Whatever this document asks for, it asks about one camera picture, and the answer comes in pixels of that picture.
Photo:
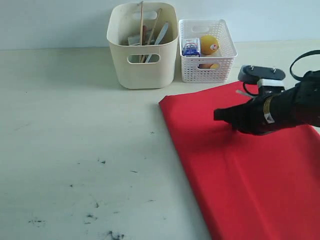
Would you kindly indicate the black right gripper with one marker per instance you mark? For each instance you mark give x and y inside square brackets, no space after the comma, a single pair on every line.
[249,117]

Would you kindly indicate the orange fried food piece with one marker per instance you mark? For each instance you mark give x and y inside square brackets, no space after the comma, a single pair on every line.
[205,66]

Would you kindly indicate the yellow lemon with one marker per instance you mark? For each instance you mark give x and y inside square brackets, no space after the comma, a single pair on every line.
[208,44]

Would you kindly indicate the blue white milk carton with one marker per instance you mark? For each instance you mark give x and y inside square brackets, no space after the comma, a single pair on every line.
[191,47]

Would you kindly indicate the red tablecloth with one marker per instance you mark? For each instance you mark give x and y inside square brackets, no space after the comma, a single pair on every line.
[247,187]

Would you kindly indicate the stainless steel table knife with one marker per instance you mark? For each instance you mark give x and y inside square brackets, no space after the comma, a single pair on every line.
[159,39]

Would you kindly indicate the brown wooden spoon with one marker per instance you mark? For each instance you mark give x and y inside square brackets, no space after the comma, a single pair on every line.
[144,34]

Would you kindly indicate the stainless steel cup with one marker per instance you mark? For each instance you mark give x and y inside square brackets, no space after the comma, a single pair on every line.
[135,39]

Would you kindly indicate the wooden chopstick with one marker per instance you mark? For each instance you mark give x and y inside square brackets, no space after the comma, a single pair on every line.
[154,26]
[141,41]

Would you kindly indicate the orange cheese wedge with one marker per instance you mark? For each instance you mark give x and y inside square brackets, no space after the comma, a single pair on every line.
[215,66]

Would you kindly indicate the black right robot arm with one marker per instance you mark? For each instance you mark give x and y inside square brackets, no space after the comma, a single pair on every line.
[267,113]

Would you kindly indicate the white lattice plastic basket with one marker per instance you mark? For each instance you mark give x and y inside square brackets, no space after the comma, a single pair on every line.
[225,55]

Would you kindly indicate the cream plastic bin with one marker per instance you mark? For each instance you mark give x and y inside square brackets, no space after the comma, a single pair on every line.
[125,22]

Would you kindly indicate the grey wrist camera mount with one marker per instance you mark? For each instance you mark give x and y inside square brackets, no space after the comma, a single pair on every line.
[268,80]

